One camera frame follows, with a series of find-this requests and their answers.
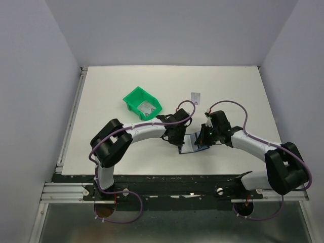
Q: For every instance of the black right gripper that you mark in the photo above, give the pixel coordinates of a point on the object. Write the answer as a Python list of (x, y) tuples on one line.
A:
[(202, 139)]

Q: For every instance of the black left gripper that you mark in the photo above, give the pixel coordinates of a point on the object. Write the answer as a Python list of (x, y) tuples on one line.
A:
[(178, 142)]

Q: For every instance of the blue leather card holder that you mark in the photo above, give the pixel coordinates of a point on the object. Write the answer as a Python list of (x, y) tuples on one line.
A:
[(189, 143)]

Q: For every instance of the grey striped credit card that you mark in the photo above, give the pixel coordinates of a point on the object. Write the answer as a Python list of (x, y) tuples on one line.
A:
[(201, 147)]

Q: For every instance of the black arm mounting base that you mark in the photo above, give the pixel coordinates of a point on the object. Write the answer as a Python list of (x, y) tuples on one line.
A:
[(172, 192)]

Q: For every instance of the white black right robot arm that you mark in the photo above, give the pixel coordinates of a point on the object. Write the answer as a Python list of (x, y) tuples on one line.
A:
[(285, 169)]

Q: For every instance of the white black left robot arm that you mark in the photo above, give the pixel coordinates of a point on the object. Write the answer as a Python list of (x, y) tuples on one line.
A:
[(111, 143)]

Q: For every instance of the silver card on table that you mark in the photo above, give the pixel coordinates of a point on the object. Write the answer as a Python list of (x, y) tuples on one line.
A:
[(195, 98)]

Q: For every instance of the green plastic bin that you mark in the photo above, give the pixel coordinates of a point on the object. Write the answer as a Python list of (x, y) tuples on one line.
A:
[(137, 96)]

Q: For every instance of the aluminium table edge rail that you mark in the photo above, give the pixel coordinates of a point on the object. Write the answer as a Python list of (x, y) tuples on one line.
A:
[(61, 158)]

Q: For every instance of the aluminium front frame rail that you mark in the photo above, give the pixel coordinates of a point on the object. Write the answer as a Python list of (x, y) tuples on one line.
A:
[(61, 211)]

